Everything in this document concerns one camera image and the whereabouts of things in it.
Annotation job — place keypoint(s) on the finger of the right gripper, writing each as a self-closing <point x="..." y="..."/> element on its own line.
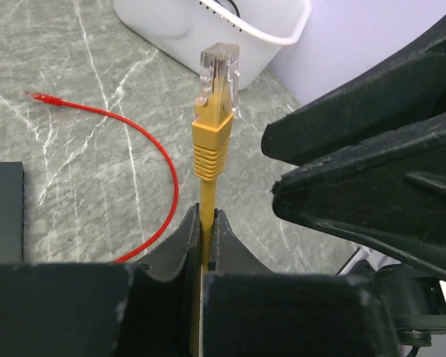
<point x="386" y="193"/>
<point x="407" y="87"/>

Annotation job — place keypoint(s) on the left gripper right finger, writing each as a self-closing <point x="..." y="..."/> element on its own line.
<point x="249" y="310"/>

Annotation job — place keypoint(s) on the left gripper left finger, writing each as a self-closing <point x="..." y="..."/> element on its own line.
<point x="142" y="308"/>

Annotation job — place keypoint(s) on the black network switch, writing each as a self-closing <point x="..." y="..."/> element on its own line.
<point x="11" y="212"/>

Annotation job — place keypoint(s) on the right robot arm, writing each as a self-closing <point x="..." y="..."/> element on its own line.
<point x="414" y="296"/>

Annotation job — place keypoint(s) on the white plastic basin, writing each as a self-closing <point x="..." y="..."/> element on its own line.
<point x="183" y="28"/>

